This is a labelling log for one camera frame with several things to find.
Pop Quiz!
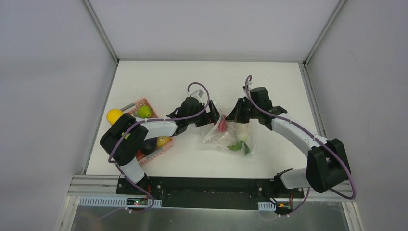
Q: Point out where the purple cable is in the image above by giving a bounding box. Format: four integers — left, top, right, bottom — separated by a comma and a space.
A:
108, 82, 211, 164
244, 74, 357, 200

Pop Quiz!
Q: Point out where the yellow fake lemon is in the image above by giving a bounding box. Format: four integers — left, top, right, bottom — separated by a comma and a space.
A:
106, 108, 124, 125

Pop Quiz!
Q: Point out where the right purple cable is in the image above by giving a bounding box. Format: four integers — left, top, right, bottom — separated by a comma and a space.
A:
244, 74, 357, 200

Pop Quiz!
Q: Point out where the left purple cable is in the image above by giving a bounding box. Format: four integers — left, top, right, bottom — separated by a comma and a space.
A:
108, 82, 211, 164

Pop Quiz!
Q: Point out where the pink plastic basket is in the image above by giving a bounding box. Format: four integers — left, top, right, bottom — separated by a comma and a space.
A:
121, 98, 174, 166

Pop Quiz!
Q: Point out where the clear zip top bag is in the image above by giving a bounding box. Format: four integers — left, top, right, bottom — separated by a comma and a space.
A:
200, 102, 257, 157

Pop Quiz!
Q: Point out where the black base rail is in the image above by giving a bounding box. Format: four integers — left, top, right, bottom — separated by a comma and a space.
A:
116, 176, 304, 210

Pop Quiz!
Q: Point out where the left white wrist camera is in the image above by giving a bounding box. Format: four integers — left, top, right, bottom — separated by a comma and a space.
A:
188, 89, 204, 101

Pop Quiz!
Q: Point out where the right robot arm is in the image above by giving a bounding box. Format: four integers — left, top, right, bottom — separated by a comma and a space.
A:
226, 87, 351, 197

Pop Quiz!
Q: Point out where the white fake radish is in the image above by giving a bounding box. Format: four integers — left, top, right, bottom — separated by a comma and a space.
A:
234, 123, 250, 141

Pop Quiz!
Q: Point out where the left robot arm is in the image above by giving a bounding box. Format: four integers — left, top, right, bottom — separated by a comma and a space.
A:
100, 97, 220, 195

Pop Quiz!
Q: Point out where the green fake lime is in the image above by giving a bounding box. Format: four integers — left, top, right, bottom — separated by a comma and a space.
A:
136, 105, 153, 118

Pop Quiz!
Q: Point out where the yellow fake pear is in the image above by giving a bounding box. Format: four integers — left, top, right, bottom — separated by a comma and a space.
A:
156, 136, 172, 148

